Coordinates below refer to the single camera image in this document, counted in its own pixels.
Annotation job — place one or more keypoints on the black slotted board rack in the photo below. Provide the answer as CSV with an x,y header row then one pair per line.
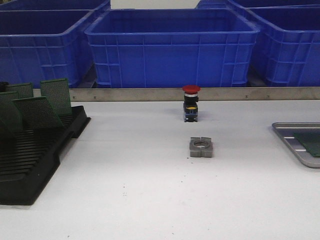
x,y
28,162

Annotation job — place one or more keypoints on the green board far left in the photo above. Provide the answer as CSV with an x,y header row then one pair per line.
x,y
9,113

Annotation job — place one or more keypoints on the blue left plastic crate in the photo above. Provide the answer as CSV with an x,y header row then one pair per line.
x,y
37,45

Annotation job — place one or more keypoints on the green board rear left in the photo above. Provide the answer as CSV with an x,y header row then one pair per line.
x,y
24,90

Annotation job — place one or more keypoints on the silver metal tray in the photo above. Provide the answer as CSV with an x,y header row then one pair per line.
x,y
285,131

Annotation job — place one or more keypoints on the green board middle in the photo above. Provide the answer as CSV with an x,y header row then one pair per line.
x,y
38,112

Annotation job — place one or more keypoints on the grey metal clamp block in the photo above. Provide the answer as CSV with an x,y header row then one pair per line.
x,y
201,147

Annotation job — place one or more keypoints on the blue far right crate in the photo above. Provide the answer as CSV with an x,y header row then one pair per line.
x,y
209,4

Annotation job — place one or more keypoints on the blue far left crate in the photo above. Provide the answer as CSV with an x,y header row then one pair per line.
x,y
43,5

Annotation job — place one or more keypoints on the green board rear right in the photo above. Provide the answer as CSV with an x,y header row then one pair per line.
x,y
57,93

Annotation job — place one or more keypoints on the blue plastic crate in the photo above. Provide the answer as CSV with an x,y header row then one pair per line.
x,y
171,48
37,45
287,49

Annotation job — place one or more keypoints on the red emergency stop button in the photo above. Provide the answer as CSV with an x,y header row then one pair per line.
x,y
190,106

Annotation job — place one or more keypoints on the green perforated circuit board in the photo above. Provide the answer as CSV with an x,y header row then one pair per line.
x,y
310,141

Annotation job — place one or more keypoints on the blue centre plastic crate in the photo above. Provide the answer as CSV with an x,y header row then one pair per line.
x,y
171,48

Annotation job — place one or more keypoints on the blue right plastic crate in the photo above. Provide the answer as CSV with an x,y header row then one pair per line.
x,y
287,49

